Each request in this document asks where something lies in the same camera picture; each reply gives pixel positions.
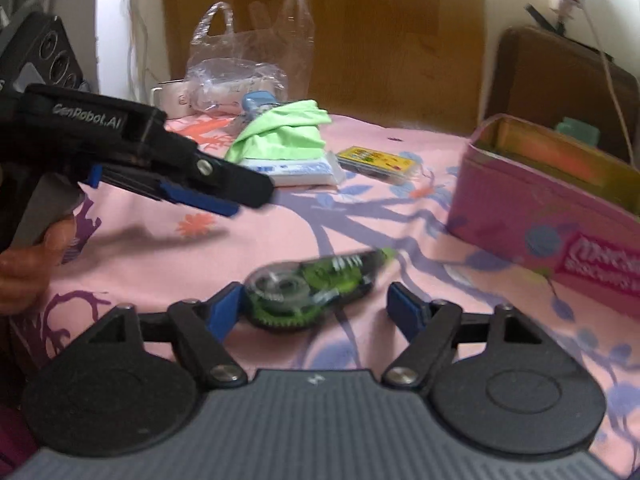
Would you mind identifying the light green cloth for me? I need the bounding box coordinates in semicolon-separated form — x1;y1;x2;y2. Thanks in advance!
224;100;332;164

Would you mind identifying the pink biscuit tin box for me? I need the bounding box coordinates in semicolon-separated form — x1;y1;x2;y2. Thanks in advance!
447;115;639;318

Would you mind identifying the person's left hand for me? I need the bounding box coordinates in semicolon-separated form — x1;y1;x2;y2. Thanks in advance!
0;216;76;315

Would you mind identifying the clear plastic bag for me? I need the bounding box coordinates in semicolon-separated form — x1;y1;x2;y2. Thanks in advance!
184;0;314;115

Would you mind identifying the green correction tape dispenser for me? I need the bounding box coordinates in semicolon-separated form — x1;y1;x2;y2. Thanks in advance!
244;248;396;330

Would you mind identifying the pink floral bedsheet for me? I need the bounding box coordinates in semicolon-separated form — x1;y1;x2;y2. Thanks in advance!
10;116;639;476

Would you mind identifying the teal green mug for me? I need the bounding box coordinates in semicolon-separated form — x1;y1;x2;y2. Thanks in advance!
554;117;600;148

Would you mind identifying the white ceramic mug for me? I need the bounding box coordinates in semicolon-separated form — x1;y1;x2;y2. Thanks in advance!
150;79;194;119

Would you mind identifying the brown cardboard sheet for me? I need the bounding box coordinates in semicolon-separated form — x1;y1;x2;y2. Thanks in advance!
162;0;485;134

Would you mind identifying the dark brown headboard panel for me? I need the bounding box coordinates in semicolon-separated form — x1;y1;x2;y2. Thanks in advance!
484;26;639;162

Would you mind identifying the white tissue packet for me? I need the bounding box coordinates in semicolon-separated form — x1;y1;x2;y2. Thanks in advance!
240;153;345;188

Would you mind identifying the yellow crayon box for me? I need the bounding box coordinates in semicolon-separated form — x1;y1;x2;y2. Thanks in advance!
336;146;418;182

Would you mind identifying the blue glasses case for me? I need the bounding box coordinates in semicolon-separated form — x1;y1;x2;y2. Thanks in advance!
241;90;280;120

